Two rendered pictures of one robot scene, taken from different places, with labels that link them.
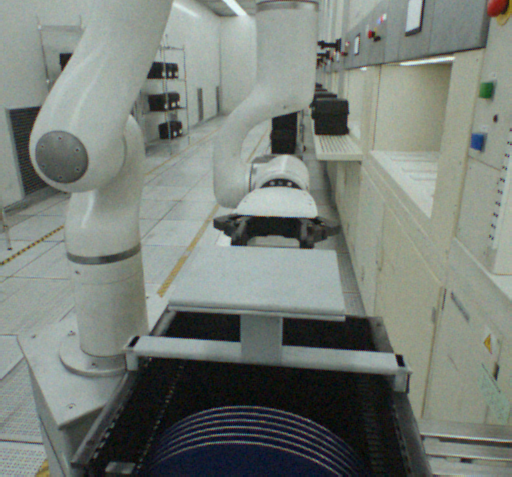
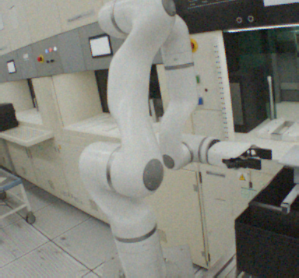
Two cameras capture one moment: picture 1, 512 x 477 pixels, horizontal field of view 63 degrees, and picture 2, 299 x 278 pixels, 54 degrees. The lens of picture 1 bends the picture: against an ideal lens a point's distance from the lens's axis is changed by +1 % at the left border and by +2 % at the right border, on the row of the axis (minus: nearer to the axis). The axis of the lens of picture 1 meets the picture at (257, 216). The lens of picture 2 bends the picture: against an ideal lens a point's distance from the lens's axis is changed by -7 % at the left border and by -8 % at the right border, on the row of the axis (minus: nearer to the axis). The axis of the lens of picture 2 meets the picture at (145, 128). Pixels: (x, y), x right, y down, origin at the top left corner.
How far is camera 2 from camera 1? 0.76 m
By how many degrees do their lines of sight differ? 45
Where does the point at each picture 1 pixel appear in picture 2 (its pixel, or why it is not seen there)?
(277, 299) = not seen: outside the picture
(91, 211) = (135, 207)
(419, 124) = (82, 103)
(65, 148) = (156, 167)
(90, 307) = (153, 260)
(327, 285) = not seen: outside the picture
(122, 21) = (145, 89)
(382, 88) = (56, 88)
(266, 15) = (183, 70)
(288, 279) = not seen: outside the picture
